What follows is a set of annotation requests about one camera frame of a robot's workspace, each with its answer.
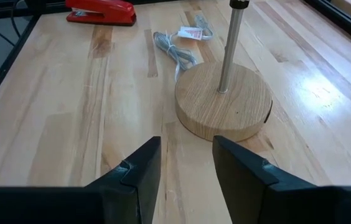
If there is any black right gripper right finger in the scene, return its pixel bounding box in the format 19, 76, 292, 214
212, 135, 317, 224

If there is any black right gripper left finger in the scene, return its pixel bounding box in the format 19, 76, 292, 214
85, 136, 162, 224

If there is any round wooden lamp base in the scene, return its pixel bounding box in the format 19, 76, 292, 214
174, 0, 273, 142

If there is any red stapler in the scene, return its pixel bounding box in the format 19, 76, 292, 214
65, 0, 137, 27

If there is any clear lamp power cord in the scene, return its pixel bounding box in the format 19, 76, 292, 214
152, 14, 215, 82

